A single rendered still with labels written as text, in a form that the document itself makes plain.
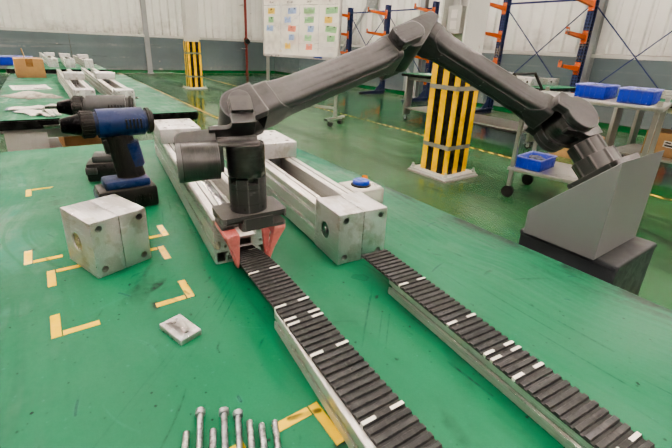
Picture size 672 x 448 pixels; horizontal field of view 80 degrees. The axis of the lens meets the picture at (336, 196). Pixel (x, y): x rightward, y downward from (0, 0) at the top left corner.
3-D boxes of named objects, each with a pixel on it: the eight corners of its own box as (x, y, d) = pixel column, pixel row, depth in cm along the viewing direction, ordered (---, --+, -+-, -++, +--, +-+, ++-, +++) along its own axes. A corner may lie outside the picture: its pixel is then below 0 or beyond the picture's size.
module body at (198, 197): (270, 253, 74) (269, 210, 71) (215, 264, 69) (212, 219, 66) (187, 151, 139) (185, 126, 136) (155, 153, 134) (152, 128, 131)
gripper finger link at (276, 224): (232, 256, 69) (228, 205, 66) (272, 247, 72) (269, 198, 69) (245, 275, 63) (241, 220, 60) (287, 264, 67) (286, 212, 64)
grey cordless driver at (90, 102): (142, 179, 110) (132, 96, 102) (56, 185, 102) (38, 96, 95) (143, 171, 116) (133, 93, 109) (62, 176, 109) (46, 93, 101)
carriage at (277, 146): (296, 166, 107) (296, 141, 105) (256, 170, 102) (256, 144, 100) (274, 152, 120) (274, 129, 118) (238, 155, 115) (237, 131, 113)
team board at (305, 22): (255, 114, 680) (252, -15, 613) (276, 112, 719) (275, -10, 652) (328, 127, 602) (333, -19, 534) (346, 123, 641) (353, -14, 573)
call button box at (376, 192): (382, 212, 95) (384, 186, 93) (347, 218, 91) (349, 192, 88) (364, 200, 102) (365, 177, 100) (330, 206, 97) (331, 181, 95)
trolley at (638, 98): (640, 211, 328) (682, 82, 293) (628, 230, 290) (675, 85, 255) (512, 180, 392) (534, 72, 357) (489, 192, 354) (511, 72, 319)
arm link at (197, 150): (249, 88, 61) (244, 120, 68) (166, 90, 56) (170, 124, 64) (265, 158, 57) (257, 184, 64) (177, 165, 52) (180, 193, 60)
